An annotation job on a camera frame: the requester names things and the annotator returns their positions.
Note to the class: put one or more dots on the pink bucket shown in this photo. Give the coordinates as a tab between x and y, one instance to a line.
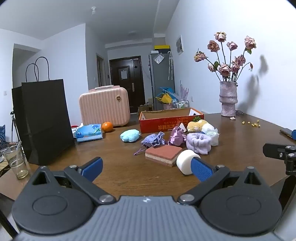
167	106

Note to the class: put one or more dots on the white plastic cup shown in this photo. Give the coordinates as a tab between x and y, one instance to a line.
214	138

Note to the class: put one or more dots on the pink ribbed suitcase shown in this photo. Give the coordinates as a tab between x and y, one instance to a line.
104	106

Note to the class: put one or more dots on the small brown carton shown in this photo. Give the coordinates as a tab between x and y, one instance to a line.
145	108

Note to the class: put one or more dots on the bunch of dried roses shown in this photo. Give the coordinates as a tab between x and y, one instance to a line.
225	67

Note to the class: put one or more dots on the clear plastic bag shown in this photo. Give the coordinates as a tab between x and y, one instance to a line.
159	59

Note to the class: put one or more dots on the round ceiling light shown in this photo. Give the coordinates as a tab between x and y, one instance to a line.
132	33

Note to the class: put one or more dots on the white wall panel box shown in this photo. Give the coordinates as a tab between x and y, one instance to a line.
179	45

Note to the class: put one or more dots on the scattered yellow crumbs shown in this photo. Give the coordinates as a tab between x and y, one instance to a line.
253	124

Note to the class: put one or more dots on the orange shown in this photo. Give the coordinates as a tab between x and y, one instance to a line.
107	127

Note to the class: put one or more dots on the lavender fluffy headband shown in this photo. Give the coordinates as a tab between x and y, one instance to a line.
198	143

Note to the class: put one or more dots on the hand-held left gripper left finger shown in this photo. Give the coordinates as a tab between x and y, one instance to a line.
92	168

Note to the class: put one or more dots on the yellow box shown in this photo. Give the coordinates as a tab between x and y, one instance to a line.
162	47

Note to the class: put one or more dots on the mauve textured vase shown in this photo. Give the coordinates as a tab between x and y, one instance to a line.
227	99

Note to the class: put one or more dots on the black paper bag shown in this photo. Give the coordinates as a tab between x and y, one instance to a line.
48	120
16	111

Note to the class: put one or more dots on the white folded umbrella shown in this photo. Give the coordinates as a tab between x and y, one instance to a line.
170	66

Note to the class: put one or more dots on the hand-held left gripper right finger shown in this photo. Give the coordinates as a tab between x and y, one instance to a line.
201	169

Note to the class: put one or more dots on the light blue plush toy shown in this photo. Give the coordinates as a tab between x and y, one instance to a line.
130	135

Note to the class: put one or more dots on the light blue tissue pack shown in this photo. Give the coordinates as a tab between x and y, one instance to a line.
89	133

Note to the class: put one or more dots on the grey fridge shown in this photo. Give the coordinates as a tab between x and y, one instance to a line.
161	85

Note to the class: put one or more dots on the yellow plush toy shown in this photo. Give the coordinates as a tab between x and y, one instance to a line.
195	126

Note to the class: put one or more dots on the clear drinking straw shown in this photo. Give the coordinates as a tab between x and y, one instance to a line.
18	150

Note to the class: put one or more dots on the glass cup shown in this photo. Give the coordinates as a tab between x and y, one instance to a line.
16	164

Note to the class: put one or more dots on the white foam roll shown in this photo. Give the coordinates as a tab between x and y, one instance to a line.
183	161

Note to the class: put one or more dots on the dark brown door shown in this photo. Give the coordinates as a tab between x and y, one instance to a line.
126	90

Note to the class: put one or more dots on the blue and yellow toy pile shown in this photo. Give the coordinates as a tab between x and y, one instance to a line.
166	96

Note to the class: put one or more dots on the red cardboard box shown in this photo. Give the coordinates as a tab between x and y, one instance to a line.
161	124

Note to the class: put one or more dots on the brown layered sponge block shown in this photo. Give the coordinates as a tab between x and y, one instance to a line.
161	154

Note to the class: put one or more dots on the white plush toy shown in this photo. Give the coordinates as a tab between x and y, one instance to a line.
208	128

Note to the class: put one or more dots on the green tuft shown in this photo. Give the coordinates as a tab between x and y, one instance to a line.
197	118

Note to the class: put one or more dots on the black tripod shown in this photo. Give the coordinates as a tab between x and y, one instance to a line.
14	126

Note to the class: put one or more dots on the small dark flat object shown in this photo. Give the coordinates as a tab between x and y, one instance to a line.
239	112

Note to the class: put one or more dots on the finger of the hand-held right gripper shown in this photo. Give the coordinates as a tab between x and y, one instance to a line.
274	150

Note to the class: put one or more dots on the purple coral decoration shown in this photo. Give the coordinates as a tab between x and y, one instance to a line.
184	91

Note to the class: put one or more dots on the white door notice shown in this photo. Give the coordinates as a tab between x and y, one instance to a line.
124	75

